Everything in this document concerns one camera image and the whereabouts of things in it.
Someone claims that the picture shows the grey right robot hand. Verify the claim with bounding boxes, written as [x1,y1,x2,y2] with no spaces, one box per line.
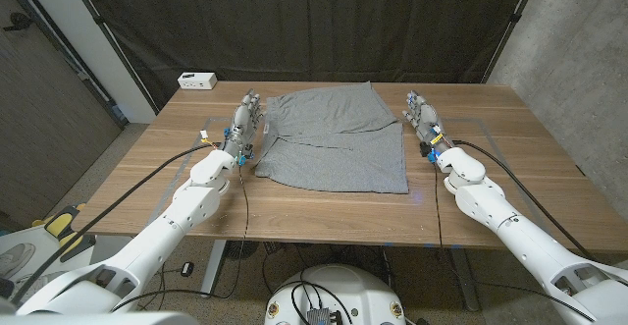
[401,89,455,162]

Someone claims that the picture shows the grey fabric shorts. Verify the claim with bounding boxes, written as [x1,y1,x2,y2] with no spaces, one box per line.
[253,81,410,194]

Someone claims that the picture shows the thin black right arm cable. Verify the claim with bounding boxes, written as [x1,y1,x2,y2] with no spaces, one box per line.
[433,161,598,322]

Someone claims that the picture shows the dark metal door rail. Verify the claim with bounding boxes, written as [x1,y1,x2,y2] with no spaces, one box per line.
[0,0,129,129]

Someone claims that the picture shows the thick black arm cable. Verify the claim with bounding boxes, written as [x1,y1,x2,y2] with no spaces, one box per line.
[451,139,599,263]
[9,141,217,306]

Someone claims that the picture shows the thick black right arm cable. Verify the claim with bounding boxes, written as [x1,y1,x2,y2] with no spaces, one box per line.
[451,139,599,263]

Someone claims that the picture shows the grey electronics box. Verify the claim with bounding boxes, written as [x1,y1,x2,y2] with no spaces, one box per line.
[306,307,343,325]

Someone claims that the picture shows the white robot torso dome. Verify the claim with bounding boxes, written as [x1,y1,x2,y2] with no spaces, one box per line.
[263,263,407,325]

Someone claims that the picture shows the white power strip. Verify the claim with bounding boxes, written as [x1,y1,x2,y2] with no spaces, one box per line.
[177,72,219,91]

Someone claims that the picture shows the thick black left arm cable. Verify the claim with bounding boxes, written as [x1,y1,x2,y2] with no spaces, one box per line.
[9,141,217,306]

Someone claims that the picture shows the yellow and black tool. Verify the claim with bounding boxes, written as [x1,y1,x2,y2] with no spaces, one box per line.
[31,203,97,262]

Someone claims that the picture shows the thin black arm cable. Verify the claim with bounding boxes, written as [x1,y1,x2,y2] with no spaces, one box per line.
[433,161,598,322]
[111,163,250,312]

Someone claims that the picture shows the black door handle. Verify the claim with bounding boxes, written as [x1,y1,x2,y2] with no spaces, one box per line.
[2,12,33,32]

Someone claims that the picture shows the black backdrop stand pole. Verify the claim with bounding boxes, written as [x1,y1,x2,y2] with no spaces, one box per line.
[483,0,544,83]
[66,0,161,115]

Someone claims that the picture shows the black torso cable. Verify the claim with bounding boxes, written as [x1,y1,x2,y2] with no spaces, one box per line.
[288,279,355,325]

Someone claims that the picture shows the grey table leg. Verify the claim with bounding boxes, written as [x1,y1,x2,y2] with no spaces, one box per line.
[448,248,482,312]

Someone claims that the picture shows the white grey sneaker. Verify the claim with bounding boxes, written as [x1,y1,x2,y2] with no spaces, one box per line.
[12,269,65,297]

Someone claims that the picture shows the black round fan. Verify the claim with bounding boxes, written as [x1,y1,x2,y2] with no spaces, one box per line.
[226,240,260,261]

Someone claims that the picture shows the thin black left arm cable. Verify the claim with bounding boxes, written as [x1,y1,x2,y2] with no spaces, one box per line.
[111,163,250,312]

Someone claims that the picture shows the black backdrop curtain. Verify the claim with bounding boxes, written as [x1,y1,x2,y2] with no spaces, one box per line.
[73,0,544,110]

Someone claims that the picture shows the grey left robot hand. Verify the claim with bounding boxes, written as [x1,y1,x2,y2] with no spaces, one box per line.
[221,87,266,165]

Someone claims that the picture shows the white table leg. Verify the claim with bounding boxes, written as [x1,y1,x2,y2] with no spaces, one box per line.
[199,239,228,299]

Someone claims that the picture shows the black floor cable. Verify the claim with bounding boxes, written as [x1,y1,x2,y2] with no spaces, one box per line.
[125,260,183,312]

